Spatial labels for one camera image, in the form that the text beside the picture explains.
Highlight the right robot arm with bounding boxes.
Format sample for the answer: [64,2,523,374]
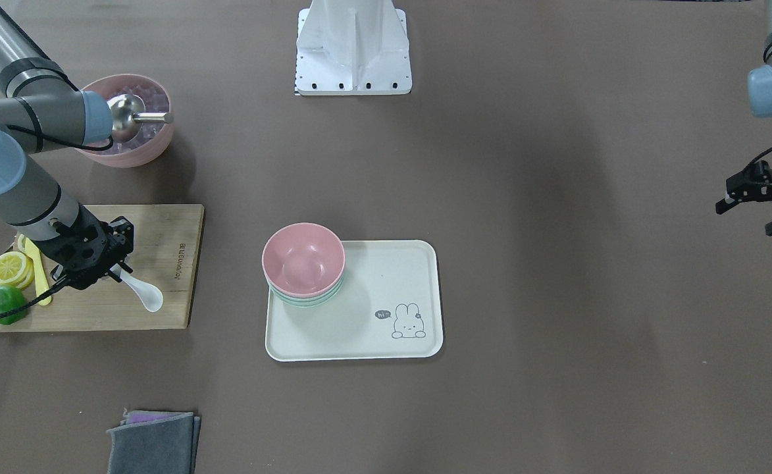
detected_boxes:
[0,6,133,290]

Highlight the small pink bowl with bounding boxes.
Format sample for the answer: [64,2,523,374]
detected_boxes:
[261,223,346,299]

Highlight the folded grey cloth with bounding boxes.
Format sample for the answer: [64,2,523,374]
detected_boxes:
[107,410,201,473]

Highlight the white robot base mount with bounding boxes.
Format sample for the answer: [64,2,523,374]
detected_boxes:
[294,1,413,96]

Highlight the yellow plastic knife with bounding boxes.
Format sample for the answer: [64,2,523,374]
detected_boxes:
[18,236,52,306]

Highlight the green lime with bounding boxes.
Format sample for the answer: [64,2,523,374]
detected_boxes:
[0,285,28,326]

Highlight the metal ice scoop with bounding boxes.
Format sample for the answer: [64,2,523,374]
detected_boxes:
[107,93,173,143]

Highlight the large pink bowl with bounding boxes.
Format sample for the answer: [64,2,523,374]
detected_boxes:
[79,73,174,168]

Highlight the green bowl stack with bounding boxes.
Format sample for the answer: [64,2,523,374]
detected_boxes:
[268,275,344,308]

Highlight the upper lemon slice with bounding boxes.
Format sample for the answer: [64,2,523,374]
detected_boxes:
[0,251,34,289]

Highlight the white ceramic spoon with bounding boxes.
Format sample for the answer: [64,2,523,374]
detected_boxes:
[109,265,164,313]

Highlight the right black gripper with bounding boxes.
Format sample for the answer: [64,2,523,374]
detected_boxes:
[34,207,135,290]

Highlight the clear ice cubes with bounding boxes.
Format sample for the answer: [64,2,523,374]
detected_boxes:
[100,77,171,154]

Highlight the bamboo cutting board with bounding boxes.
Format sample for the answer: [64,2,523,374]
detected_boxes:
[0,204,205,333]

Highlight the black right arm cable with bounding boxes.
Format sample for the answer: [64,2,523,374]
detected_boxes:
[0,124,115,327]

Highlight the cream tray with bunny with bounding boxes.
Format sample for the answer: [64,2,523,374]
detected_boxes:
[265,240,445,362]

